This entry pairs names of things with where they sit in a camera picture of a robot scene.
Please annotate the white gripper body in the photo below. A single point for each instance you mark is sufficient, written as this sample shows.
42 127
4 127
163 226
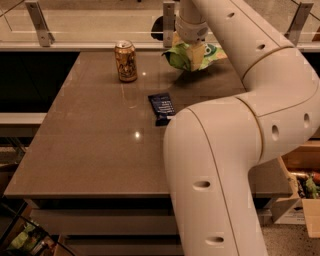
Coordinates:
190 32

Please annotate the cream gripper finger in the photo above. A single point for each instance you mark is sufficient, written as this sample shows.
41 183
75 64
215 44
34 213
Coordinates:
195 53
176 39

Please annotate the green rice chip bag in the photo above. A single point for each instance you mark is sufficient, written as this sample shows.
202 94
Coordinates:
177 56

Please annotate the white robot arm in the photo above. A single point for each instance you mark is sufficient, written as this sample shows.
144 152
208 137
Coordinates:
210 147

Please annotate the green bag in bin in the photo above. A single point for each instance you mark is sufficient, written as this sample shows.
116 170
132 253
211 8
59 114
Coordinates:
27 239

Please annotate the black office chair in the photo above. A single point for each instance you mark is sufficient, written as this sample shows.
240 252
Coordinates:
157 29

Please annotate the gold soda can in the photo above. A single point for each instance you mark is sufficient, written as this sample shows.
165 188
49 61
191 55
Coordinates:
125 56

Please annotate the blue snack bar wrapper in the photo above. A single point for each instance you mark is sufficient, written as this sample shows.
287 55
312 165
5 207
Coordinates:
162 107

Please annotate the cardboard box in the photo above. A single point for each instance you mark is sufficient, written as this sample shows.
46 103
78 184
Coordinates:
298 166

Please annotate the green item in box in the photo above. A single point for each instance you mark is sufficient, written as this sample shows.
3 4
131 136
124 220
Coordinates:
311 189

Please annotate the grey table drawer unit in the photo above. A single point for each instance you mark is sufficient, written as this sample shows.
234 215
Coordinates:
106 221

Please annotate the middle metal railing bracket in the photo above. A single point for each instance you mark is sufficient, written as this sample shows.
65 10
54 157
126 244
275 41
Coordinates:
168 22

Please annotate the metal railing bracket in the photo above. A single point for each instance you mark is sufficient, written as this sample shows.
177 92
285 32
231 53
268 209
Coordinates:
300 17
168 22
44 35

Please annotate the right metal railing bracket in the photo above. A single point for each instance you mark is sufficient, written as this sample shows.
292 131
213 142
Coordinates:
300 17

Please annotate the left metal railing bracket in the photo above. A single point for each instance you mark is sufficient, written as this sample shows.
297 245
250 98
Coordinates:
44 35

